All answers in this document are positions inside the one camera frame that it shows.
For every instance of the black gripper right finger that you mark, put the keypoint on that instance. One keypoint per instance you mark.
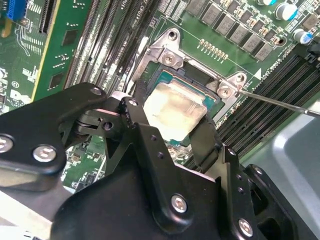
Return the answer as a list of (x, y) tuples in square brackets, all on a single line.
[(206, 145)]

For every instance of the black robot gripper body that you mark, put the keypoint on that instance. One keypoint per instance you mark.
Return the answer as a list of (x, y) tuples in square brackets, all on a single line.
[(112, 212)]

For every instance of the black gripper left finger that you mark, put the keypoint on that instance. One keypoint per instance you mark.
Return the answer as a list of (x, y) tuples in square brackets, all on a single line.
[(37, 125)]

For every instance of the silver-topped CPU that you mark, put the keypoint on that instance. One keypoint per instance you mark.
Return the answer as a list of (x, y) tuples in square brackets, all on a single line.
[(172, 110)]

